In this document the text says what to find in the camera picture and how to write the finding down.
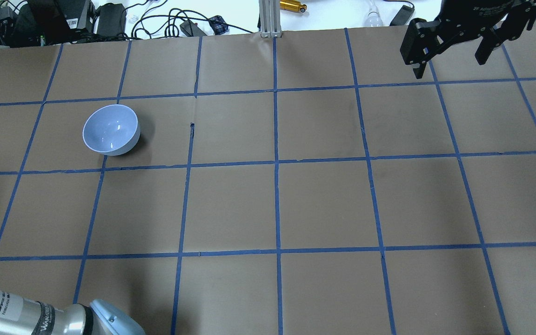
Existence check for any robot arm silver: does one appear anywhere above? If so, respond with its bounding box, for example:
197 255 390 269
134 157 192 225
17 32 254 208
0 290 145 335

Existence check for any blue ceramic bowl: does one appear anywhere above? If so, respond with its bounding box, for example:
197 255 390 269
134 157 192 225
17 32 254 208
81 104 141 156

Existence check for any gold metal cylinder tool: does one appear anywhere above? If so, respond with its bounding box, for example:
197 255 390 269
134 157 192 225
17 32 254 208
279 0 307 13

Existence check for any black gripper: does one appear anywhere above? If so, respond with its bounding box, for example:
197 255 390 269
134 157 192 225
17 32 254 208
400 0 536 79

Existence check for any black power adapter brick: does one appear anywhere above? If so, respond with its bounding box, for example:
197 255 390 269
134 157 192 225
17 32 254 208
389 5 415 26

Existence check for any aluminium frame post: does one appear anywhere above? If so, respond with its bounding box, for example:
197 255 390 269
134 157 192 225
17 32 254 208
259 0 282 38

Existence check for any white light bulb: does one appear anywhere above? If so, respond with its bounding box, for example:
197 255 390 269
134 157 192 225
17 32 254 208
364 0 384 27

